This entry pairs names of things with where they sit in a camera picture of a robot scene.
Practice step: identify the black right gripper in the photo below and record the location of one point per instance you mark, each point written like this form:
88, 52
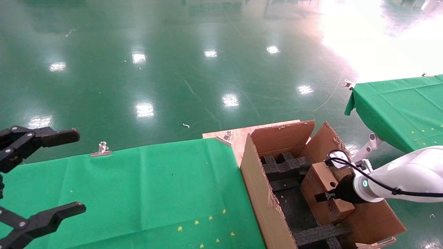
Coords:
346, 190

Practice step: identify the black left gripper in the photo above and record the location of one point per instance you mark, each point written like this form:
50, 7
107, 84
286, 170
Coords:
1, 186

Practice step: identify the small brown cardboard box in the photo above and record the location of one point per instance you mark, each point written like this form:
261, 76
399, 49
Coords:
322, 207

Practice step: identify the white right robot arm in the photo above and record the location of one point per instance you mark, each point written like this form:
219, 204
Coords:
412, 173

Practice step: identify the large open cardboard carton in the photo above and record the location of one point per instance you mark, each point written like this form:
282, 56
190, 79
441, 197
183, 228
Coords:
263, 193

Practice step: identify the black foam bottom pad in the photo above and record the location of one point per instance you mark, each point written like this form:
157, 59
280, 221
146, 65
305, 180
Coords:
294, 211

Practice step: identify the metal binder clip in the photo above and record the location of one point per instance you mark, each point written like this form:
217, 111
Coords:
347, 83
101, 152
424, 74
226, 135

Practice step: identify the white table leg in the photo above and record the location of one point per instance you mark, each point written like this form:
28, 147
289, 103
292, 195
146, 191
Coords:
371, 142

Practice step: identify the large green table cloth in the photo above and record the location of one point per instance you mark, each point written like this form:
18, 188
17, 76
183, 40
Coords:
138, 190

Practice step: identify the far green covered table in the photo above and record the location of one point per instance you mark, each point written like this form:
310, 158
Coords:
398, 103

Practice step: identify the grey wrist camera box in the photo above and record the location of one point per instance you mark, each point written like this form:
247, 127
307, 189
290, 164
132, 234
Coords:
341, 157

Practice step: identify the silver camera mounting bracket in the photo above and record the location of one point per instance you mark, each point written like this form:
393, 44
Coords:
360, 164

